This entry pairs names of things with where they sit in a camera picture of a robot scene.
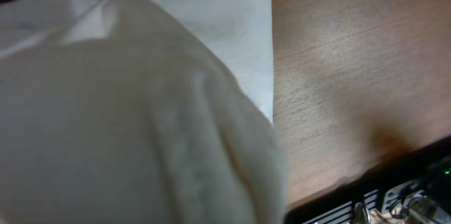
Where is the white t-shirt with robot print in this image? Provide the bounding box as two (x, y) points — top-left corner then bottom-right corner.
(1, 0), (288, 223)

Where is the robot base with vents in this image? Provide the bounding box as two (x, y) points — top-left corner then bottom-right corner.
(284, 137), (450, 224)

